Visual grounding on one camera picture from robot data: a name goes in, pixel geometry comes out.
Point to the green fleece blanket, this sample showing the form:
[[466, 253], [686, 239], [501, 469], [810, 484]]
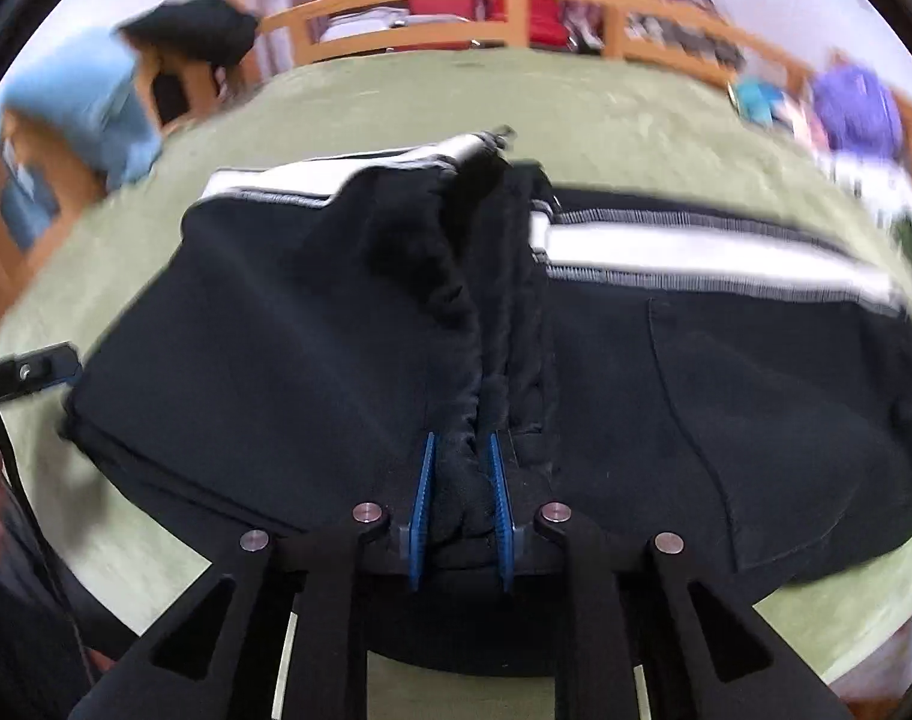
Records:
[[613, 112]]

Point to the black pants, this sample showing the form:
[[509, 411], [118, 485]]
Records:
[[276, 315]]

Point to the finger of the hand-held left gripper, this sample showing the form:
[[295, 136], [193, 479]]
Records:
[[28, 371]]

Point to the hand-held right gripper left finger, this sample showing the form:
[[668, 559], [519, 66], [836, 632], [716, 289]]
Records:
[[424, 510]]

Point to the red chair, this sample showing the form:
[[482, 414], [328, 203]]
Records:
[[550, 19], [441, 4]]

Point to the white floral pillow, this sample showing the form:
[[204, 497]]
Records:
[[883, 195]]

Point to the wooden bed frame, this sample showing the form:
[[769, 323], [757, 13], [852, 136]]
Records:
[[441, 11]]

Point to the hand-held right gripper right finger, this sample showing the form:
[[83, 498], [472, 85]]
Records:
[[501, 510]]

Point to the black garment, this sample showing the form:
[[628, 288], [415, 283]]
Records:
[[193, 34]]

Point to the light blue fleece garment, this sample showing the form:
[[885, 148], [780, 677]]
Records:
[[81, 105]]

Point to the geometric patterned pillow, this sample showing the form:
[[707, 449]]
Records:
[[757, 101]]

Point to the purple plush toy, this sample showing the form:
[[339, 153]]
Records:
[[857, 109]]

